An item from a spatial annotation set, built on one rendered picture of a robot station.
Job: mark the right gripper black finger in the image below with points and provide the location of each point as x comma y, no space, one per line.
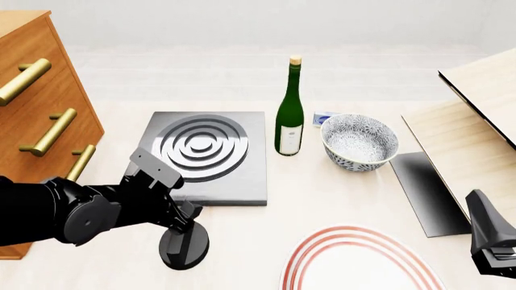
485,220

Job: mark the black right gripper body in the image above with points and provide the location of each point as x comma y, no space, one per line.
498,259

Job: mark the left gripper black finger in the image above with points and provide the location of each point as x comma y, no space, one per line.
192,211
176,240

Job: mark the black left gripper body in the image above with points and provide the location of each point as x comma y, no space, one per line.
174,211

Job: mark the round black stove knob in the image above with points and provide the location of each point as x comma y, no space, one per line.
193,250

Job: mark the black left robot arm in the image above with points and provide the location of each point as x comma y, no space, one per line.
48,208

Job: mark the flat black stove plate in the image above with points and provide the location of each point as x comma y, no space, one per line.
238,175

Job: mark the white plate with red rings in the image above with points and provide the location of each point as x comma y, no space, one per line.
363,266

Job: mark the wooden cabinet drawer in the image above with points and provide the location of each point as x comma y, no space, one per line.
52,163
24,45
24,121

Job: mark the green glass wine bottle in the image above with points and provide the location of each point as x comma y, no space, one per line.
289,121

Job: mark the pale wood microwave oven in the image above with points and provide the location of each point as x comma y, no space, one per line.
488,87

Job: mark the blue patterned white bowl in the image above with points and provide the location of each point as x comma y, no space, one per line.
354,142

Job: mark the small blue white box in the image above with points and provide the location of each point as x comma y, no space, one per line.
322,116

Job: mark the wooden cabinet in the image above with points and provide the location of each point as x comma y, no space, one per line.
24,127

